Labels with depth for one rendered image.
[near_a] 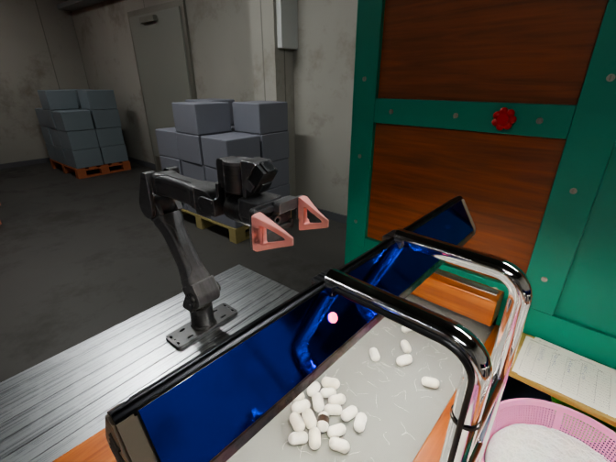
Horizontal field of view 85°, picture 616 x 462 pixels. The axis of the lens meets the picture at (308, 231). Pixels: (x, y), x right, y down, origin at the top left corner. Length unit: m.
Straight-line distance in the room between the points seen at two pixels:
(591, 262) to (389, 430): 0.52
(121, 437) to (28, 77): 7.37
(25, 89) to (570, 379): 7.50
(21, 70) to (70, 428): 6.92
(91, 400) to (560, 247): 1.05
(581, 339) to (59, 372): 1.19
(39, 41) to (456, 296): 7.38
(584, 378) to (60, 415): 1.06
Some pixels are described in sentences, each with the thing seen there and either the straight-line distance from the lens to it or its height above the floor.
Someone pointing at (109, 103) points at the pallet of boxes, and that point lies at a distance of 6.11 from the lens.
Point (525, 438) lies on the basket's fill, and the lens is 0.81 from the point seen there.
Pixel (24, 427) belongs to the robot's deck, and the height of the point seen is 0.67.
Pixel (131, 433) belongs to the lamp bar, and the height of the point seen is 1.10.
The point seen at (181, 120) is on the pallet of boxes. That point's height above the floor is 1.00.
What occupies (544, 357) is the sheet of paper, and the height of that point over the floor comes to 0.78.
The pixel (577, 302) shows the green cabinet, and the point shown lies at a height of 0.89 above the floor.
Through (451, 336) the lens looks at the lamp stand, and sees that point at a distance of 0.32.
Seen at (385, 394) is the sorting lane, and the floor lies 0.74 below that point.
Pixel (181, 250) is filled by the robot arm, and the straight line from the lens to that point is 0.93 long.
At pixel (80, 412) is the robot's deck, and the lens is 0.94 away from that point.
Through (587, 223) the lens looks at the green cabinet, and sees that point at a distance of 0.85.
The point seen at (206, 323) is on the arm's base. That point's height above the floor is 0.70.
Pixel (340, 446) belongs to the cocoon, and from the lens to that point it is 0.67.
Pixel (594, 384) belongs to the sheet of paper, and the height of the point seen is 0.78.
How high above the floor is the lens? 1.31
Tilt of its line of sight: 24 degrees down
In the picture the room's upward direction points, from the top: straight up
